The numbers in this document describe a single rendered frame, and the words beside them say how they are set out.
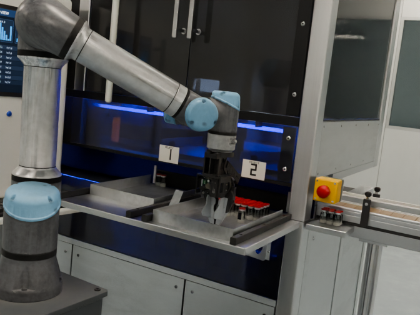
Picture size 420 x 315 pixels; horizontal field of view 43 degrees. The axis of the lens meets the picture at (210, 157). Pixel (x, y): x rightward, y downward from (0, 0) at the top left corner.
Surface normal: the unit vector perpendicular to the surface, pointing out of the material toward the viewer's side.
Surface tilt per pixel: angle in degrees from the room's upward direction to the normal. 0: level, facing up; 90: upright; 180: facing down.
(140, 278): 90
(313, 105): 90
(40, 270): 73
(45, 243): 90
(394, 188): 90
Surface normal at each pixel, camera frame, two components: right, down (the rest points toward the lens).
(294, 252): -0.49, 0.07
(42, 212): 0.63, 0.12
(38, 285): 0.57, -0.14
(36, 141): 0.22, 0.15
